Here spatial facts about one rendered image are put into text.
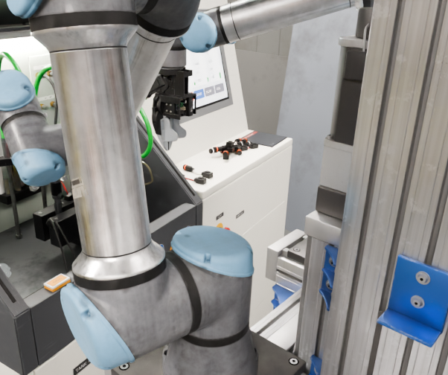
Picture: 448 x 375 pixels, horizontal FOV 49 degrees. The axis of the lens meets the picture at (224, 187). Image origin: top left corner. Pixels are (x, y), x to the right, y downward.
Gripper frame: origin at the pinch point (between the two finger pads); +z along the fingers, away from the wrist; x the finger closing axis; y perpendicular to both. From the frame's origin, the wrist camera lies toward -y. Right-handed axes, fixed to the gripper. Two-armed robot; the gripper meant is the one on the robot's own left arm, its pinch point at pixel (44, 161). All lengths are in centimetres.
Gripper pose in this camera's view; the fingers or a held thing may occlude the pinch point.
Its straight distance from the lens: 121.5
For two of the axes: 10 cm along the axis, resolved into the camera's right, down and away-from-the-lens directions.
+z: -1.5, 3.7, 9.2
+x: 9.0, -3.3, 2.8
